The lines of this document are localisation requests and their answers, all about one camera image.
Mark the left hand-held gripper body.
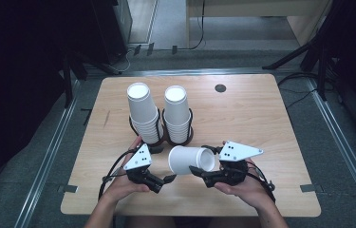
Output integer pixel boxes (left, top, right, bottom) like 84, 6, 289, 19
122, 142, 165, 195

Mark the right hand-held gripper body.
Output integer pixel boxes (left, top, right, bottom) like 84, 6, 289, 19
202, 140, 265, 189

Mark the black double cup holder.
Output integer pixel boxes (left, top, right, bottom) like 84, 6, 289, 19
128, 107, 196, 149

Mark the person's left hand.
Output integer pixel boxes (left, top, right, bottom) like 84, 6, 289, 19
103, 135, 150, 204

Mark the person's right hand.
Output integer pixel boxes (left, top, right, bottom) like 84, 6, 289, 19
213, 159, 275, 211

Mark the stack of white cups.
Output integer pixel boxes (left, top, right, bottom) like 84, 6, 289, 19
163, 85, 193, 144
125, 82, 162, 145

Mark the black cabinet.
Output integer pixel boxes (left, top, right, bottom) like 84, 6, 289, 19
90, 0, 134, 66

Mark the black tripod stand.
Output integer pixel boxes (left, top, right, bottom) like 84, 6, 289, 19
261, 0, 356, 103

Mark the light wooden desk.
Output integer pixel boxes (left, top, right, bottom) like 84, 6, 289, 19
185, 0, 333, 48

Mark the left hand-held gripper cable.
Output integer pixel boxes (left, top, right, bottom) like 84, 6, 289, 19
97, 147, 140, 201

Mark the hand-held gripper cable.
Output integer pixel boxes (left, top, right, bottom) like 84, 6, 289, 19
245, 161, 277, 204
97, 147, 140, 201

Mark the right hand-held gripper cable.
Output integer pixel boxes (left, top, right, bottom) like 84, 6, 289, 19
245, 161, 277, 204

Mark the grey metal bracket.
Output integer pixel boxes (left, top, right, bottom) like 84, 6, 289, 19
299, 183, 325, 194
57, 184, 79, 194

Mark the white thin cable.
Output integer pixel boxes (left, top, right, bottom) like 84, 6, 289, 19
115, 47, 136, 73

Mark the metal floor rail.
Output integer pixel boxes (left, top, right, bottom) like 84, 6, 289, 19
13, 79, 83, 228
306, 77, 356, 224

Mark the black floor cable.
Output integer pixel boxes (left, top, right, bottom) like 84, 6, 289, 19
276, 71, 336, 110

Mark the black hanging cable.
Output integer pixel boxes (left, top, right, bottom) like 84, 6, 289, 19
177, 0, 206, 51

